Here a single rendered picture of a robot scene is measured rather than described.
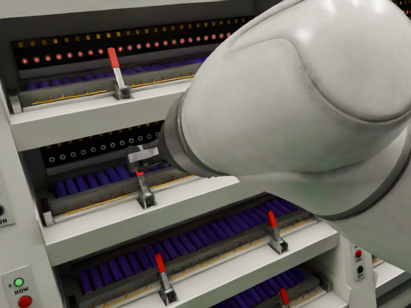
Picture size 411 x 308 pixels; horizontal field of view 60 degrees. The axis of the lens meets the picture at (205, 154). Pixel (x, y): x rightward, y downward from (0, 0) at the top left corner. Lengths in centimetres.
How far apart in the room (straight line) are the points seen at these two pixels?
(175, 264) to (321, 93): 64
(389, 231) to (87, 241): 48
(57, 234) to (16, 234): 6
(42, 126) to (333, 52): 49
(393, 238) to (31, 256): 51
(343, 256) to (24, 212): 70
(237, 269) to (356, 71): 65
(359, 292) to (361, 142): 86
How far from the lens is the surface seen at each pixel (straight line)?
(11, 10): 62
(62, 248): 64
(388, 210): 26
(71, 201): 68
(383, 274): 111
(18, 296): 65
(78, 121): 60
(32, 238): 62
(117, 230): 64
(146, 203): 66
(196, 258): 78
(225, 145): 22
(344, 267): 96
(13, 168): 60
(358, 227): 27
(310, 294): 101
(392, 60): 19
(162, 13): 87
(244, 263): 80
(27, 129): 60
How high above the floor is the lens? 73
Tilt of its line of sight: 11 degrees down
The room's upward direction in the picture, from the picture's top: 11 degrees counter-clockwise
